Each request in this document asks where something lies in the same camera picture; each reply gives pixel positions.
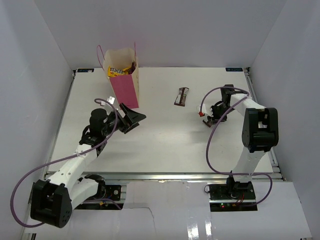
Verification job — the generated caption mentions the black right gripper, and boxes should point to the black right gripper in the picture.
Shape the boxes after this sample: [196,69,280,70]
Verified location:
[207,104,236,123]

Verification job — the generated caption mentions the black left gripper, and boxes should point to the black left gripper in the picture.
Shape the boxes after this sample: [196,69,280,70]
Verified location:
[102,103,146,137]

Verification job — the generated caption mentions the yellow M&M packet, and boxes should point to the yellow M&M packet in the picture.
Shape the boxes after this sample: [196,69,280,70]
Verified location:
[122,66,131,75]
[107,66,126,78]

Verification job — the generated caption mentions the dark blue purple snack bag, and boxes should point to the dark blue purple snack bag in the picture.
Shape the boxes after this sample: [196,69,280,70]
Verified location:
[130,61,137,74]

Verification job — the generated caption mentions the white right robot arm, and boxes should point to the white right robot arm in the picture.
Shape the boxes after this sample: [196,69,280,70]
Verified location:
[197,84,279,200]

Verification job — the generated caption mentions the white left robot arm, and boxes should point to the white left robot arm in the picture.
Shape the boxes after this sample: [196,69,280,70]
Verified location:
[30,103,146,228]

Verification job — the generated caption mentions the pink cream paper bag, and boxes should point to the pink cream paper bag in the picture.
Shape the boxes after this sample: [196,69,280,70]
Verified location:
[98,47,140,109]

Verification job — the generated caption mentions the blue label right corner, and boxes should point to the blue label right corner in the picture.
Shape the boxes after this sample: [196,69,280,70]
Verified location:
[225,67,243,72]

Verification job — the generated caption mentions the blue label corner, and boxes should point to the blue label corner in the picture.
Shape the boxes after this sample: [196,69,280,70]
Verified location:
[225,67,243,72]
[76,68,95,73]

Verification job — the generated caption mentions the blue label left corner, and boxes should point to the blue label left corner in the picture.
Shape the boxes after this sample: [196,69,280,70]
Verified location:
[76,68,95,73]

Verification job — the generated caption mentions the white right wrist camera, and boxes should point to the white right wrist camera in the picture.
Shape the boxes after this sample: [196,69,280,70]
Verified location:
[196,104,212,117]

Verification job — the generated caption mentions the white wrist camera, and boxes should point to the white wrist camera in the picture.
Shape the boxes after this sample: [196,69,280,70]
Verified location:
[100,96,116,107]
[196,104,212,117]

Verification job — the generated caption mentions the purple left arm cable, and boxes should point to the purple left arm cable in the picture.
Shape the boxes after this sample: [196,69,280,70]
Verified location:
[9,98,123,228]

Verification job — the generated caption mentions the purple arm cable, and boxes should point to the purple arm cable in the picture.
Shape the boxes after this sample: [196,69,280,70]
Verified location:
[199,86,274,207]
[9,98,123,228]

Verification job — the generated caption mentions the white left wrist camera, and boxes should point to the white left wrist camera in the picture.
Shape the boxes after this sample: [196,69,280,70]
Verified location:
[100,96,116,107]

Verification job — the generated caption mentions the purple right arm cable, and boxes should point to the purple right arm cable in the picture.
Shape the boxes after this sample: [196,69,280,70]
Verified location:
[199,86,274,207]

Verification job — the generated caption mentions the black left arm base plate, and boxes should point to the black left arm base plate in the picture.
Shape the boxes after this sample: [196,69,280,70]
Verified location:
[102,185,122,201]

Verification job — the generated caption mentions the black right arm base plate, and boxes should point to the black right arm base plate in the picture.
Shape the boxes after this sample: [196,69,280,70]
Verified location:
[203,184,258,213]

